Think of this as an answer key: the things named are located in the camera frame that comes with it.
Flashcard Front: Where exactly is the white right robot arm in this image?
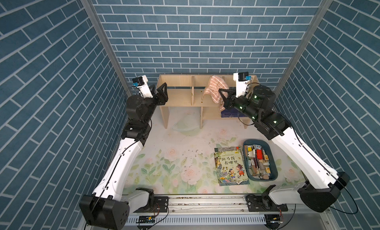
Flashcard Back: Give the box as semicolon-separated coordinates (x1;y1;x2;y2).
219;85;350;213

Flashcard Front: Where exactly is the dark blue book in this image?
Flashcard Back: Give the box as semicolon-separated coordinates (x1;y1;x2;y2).
221;108;245;118

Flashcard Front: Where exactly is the light wooden bookshelf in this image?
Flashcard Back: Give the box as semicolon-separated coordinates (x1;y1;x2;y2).
156;74;261;130

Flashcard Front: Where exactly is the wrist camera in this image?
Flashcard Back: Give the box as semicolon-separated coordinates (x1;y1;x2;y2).
132;75;153;98
233;72;251;98

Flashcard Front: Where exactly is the illustrated children's picture book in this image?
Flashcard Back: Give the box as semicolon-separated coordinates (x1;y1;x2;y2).
214;146;249;186

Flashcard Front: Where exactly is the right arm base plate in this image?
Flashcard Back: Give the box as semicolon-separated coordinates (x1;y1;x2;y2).
245;194;289;212

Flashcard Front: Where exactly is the pink striped fluffy cloth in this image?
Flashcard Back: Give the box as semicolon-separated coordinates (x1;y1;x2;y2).
203;75;229;112

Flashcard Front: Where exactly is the floral table mat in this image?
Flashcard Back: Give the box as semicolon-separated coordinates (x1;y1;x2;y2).
123;107;304;195

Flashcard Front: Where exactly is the teal storage tray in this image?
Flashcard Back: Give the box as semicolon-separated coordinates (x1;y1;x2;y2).
243;139;278;181

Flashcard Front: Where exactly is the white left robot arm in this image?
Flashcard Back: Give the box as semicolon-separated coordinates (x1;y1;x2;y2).
79;83;168;230

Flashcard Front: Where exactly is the aluminium mounting rail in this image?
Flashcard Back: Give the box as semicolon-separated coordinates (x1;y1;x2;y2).
124;194;332;216

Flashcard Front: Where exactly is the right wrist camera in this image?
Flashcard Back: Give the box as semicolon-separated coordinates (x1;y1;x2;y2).
233;72;251;98

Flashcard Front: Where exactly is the white vented cable duct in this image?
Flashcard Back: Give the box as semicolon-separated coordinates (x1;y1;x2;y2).
125;214;266;226

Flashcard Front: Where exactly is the green circuit board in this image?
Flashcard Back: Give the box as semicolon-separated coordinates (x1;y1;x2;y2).
137;216;156;225

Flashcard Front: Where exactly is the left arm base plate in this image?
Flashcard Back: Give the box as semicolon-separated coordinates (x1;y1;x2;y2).
135;196;169;214

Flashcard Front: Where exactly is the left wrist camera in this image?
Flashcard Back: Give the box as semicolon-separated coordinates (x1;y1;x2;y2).
132;75;153;98

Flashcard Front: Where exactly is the red item in tray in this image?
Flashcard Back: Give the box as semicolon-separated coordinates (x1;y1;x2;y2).
255;149;263;160

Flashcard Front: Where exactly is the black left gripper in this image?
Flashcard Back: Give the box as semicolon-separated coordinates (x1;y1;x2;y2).
138;83;167;125

